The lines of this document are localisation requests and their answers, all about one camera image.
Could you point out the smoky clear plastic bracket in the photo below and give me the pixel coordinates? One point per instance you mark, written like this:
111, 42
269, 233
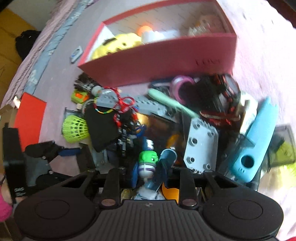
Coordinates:
281, 150

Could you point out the red box lid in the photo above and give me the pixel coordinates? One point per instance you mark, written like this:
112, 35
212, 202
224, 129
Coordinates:
29, 118

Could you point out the green purple toy figure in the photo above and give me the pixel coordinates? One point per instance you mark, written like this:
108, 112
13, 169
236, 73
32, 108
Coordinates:
145, 166

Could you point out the pink checked quilt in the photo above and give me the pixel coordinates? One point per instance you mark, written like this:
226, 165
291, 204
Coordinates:
59, 14

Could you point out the orange ball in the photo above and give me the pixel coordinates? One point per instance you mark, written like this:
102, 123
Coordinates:
143, 29

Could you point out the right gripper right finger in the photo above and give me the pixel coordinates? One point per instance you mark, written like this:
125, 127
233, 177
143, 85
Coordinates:
187, 189

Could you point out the green orange toy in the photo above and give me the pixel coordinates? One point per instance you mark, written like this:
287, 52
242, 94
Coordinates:
79, 96

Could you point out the black red wrist watch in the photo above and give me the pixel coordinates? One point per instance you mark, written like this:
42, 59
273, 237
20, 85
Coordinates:
225, 95

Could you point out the pink monkey plush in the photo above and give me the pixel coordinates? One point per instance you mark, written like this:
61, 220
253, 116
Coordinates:
207, 24

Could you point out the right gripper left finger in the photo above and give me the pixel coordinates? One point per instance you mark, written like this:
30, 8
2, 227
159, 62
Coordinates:
111, 191

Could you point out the mint green toothbrush handle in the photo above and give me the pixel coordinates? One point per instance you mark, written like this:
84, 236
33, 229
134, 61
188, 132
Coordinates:
172, 103

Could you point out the black bag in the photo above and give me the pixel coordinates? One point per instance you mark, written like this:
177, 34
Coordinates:
25, 41

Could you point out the black feather shuttlecock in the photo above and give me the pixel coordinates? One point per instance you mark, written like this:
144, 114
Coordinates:
87, 84

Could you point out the light blue silicone case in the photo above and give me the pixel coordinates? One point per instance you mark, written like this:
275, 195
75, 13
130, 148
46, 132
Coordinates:
248, 156

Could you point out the grey brick plate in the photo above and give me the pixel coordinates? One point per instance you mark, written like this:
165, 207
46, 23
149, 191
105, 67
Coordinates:
144, 105

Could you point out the pink storage box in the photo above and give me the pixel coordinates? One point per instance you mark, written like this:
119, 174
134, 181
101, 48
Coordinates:
180, 54

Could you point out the pink tape roll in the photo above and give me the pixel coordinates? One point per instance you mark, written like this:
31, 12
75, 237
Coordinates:
179, 85

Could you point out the yellow dog plush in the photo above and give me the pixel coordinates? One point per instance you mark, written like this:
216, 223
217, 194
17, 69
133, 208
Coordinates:
118, 43

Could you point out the green plastic shuttlecock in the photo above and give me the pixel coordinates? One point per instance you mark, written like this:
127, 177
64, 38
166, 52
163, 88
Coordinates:
74, 129

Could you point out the light blue floral quilt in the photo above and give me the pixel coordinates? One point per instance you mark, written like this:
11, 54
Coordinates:
43, 60

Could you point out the small white blue device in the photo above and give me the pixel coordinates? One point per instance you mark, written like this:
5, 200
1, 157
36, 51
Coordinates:
76, 54

